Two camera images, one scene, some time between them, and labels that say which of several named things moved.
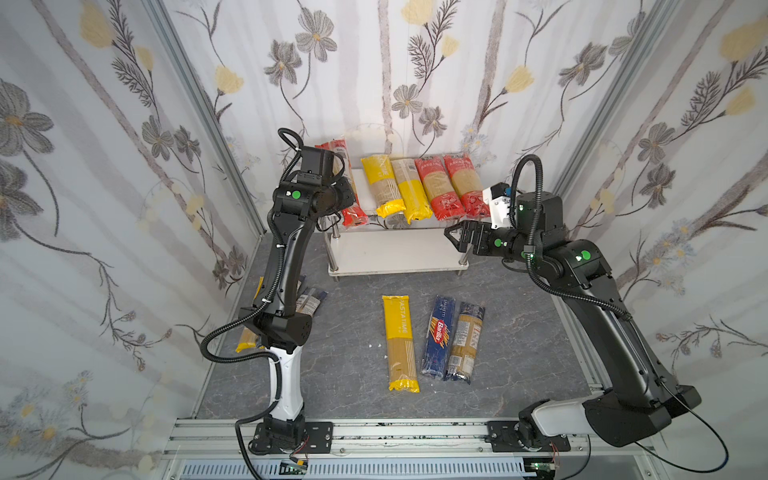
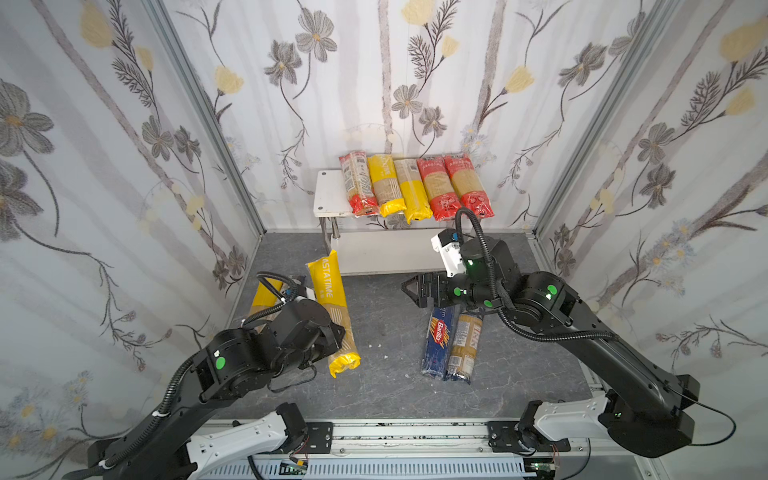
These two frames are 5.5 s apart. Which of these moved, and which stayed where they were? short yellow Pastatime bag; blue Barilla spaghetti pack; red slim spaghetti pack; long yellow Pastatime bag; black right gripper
Moved: red slim spaghetti pack; black right gripper; long yellow Pastatime bag
Stayed: short yellow Pastatime bag; blue Barilla spaghetti pack
